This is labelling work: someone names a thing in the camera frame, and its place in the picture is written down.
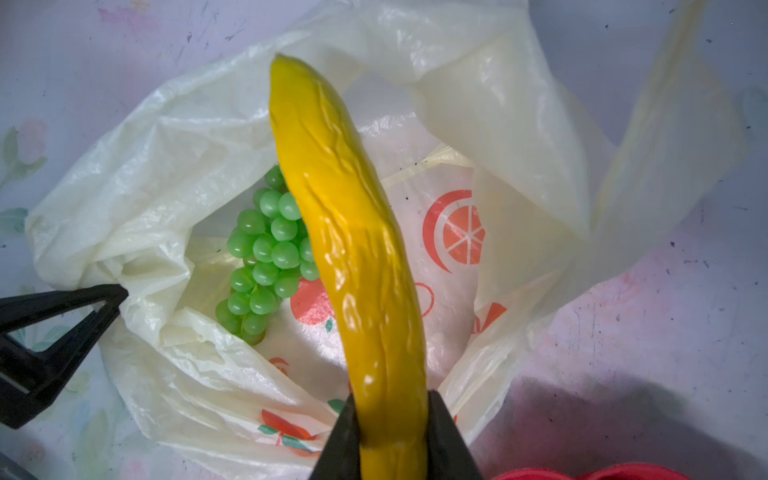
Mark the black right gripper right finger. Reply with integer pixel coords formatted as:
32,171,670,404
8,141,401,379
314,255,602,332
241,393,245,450
426,390,483,480

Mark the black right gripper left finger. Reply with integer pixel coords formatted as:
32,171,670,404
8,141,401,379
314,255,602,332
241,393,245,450
309,409,362,480

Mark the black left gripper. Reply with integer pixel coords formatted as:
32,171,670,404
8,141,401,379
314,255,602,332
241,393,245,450
1,284,128,429

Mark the red flower shaped plate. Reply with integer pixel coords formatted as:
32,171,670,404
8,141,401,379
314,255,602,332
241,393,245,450
494,463,690,480

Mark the yellow fake banana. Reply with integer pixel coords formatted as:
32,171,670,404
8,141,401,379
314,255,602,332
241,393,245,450
269,55,428,479

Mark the green fake grapes bunch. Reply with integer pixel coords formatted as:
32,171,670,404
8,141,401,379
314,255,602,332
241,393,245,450
215,165,319,346

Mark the yellowish printed plastic bag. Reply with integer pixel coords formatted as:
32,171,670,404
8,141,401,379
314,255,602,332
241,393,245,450
25,1,746,479

